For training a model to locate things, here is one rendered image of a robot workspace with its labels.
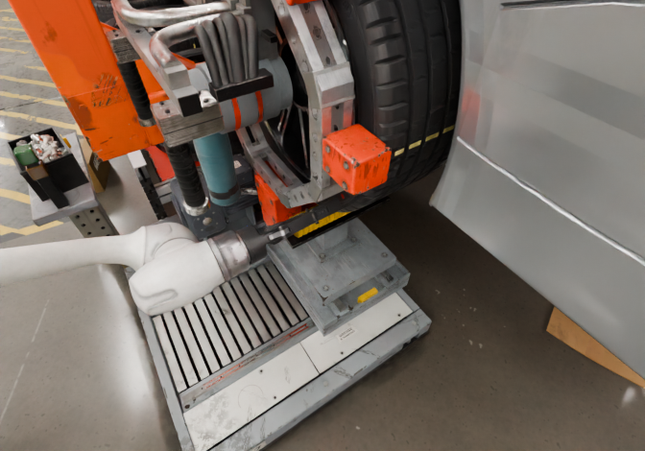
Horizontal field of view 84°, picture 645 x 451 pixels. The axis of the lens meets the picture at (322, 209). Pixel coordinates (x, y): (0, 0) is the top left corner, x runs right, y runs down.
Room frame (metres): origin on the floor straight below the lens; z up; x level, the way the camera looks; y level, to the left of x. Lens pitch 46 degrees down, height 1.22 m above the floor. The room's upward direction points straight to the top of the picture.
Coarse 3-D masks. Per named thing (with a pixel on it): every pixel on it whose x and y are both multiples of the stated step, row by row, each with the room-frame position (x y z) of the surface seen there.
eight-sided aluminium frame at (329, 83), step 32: (320, 0) 0.60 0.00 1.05; (288, 32) 0.57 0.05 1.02; (320, 32) 0.57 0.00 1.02; (320, 64) 0.52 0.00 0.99; (320, 96) 0.50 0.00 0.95; (352, 96) 0.52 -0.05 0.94; (256, 128) 0.86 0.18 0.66; (320, 128) 0.50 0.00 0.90; (256, 160) 0.77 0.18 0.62; (320, 160) 0.50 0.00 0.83; (288, 192) 0.61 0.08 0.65; (320, 192) 0.49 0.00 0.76
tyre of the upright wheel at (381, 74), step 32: (352, 0) 0.58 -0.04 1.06; (384, 0) 0.57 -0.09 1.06; (416, 0) 0.60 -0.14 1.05; (448, 0) 0.63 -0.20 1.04; (352, 32) 0.57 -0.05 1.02; (384, 32) 0.54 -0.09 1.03; (416, 32) 0.57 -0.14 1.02; (448, 32) 0.60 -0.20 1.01; (352, 64) 0.57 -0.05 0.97; (384, 64) 0.52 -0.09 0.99; (416, 64) 0.55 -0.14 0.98; (448, 64) 0.59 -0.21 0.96; (384, 96) 0.51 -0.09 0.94; (416, 96) 0.53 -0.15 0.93; (448, 96) 0.57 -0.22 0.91; (384, 128) 0.50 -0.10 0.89; (416, 128) 0.53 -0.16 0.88; (448, 128) 0.57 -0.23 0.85; (416, 160) 0.55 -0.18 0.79; (384, 192) 0.54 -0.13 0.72
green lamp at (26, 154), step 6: (30, 144) 0.78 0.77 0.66; (18, 150) 0.76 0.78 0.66; (24, 150) 0.76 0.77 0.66; (30, 150) 0.76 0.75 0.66; (18, 156) 0.74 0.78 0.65; (24, 156) 0.75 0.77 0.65; (30, 156) 0.75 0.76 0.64; (36, 156) 0.76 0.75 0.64; (24, 162) 0.74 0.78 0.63; (30, 162) 0.75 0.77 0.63
